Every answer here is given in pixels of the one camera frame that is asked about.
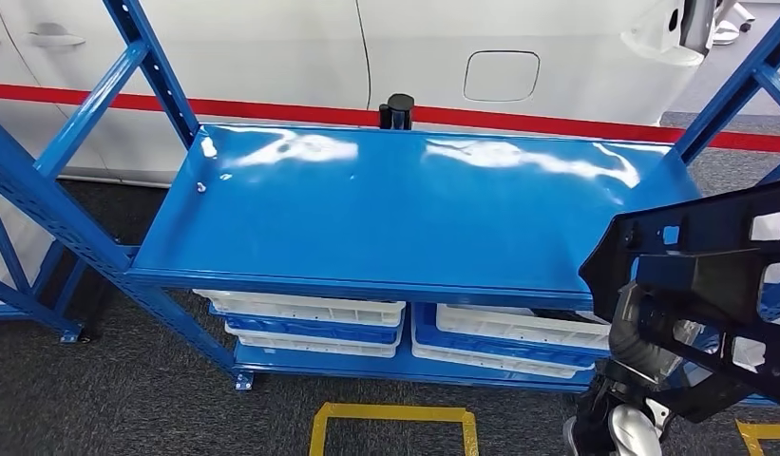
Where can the white car body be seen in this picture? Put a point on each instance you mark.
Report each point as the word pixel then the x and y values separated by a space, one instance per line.
pixel 238 50

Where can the yellow floor tape marking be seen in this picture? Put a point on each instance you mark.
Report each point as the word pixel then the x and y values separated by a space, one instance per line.
pixel 767 430
pixel 396 413

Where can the white chair base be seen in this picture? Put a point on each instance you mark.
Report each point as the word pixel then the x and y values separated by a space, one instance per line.
pixel 726 31

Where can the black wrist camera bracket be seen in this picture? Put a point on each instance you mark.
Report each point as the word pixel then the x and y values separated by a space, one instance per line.
pixel 704 403

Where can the black plastic frame part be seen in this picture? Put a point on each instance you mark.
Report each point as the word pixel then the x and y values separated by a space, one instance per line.
pixel 710 277

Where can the red barrier belt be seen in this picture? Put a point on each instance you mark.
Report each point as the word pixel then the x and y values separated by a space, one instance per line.
pixel 553 124
pixel 175 104

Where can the black stanchion post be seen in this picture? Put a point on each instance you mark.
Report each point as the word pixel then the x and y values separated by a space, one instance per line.
pixel 397 112

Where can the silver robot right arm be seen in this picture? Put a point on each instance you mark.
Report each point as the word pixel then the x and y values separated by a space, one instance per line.
pixel 641 355

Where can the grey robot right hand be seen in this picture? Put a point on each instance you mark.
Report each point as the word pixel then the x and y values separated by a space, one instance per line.
pixel 632 305

